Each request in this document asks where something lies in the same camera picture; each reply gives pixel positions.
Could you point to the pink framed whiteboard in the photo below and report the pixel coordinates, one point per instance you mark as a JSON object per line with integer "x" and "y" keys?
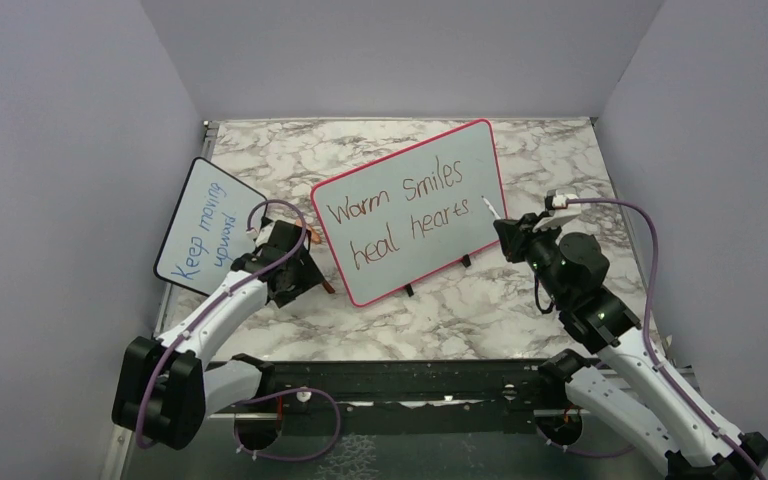
{"x": 410, "y": 214}

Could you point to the white rainbow marker pen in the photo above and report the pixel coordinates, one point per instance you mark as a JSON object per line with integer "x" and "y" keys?
{"x": 491, "y": 208}

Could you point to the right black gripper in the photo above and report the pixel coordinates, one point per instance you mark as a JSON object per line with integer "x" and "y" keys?
{"x": 517, "y": 233}

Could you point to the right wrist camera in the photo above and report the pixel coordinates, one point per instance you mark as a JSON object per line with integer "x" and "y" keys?
{"x": 560, "y": 209}

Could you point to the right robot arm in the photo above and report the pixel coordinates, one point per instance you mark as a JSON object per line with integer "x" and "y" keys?
{"x": 661, "y": 415}

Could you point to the black framed written whiteboard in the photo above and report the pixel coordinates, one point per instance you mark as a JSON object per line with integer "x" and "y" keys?
{"x": 208, "y": 229}

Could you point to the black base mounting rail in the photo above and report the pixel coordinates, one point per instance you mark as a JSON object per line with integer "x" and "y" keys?
{"x": 408, "y": 398}

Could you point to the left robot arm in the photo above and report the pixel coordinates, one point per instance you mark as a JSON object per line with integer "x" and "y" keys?
{"x": 166, "y": 387}

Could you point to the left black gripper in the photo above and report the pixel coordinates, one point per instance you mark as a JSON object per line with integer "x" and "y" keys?
{"x": 310, "y": 276}

